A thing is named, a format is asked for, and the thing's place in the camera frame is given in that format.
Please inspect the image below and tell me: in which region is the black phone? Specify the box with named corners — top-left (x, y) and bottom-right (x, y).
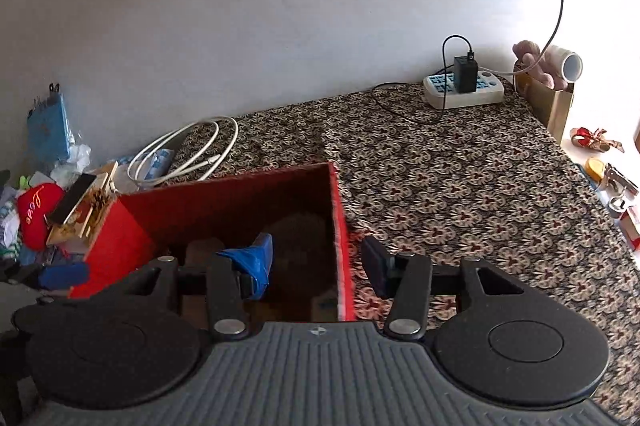
top-left (50, 173), bottom-right (98, 224)

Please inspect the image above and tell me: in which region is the white coiled cable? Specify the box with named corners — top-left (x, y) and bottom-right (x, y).
top-left (127, 116), bottom-right (240, 184)

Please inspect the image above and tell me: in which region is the white power strip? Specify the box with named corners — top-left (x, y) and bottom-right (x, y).
top-left (423, 72), bottom-right (505, 110)

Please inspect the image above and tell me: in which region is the white cup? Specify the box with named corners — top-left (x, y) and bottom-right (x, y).
top-left (545, 46), bottom-right (584, 83)

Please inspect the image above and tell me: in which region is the red cardboard box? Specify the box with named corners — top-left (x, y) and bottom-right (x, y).
top-left (67, 161), bottom-right (357, 323)

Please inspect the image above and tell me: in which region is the black charger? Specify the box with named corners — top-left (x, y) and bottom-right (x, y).
top-left (453, 56), bottom-right (479, 94)

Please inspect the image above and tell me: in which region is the large metal clip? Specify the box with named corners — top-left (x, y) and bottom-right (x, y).
top-left (600, 163), bottom-right (640, 197)

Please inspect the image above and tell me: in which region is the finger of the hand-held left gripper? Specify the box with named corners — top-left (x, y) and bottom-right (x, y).
top-left (0, 261), bottom-right (92, 293)

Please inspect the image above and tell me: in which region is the white plastic bag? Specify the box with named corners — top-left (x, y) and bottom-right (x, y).
top-left (50, 143), bottom-right (93, 187)

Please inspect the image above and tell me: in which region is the pile of clothes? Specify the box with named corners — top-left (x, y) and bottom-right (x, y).
top-left (0, 171), bottom-right (31, 267)

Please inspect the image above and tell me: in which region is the blue and white packet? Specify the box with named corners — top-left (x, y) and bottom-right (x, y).
top-left (117, 148), bottom-right (176, 182)

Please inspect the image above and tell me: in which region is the red ribbon bow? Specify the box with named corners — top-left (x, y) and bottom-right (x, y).
top-left (571, 127), bottom-right (625, 153)

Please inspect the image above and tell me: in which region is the pink plush toy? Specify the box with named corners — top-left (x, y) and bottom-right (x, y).
top-left (512, 40), bottom-right (558, 89)

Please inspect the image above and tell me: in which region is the brown paper bag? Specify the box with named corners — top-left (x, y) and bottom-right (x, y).
top-left (514, 73), bottom-right (576, 144)

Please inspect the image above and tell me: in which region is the black cable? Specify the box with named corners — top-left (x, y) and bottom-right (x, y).
top-left (371, 35), bottom-right (473, 124)

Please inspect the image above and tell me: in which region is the red heart pillow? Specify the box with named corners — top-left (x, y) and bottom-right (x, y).
top-left (15, 182), bottom-right (66, 252)

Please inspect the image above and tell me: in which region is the small red printed box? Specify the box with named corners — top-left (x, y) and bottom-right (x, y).
top-left (619, 206), bottom-right (640, 252)

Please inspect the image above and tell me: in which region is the blue plastic bag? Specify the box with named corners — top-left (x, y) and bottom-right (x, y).
top-left (27, 83), bottom-right (76, 167)

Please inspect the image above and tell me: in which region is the floral patterned tablecloth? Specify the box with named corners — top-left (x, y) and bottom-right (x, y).
top-left (165, 78), bottom-right (640, 426)

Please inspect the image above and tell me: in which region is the wooden picture frame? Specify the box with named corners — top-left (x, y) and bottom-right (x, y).
top-left (46, 161), bottom-right (120, 247)

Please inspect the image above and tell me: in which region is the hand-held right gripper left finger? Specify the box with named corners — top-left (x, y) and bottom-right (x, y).
top-left (92, 232), bottom-right (275, 341)

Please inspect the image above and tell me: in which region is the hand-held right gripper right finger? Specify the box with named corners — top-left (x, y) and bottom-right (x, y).
top-left (361, 235), bottom-right (553, 341)

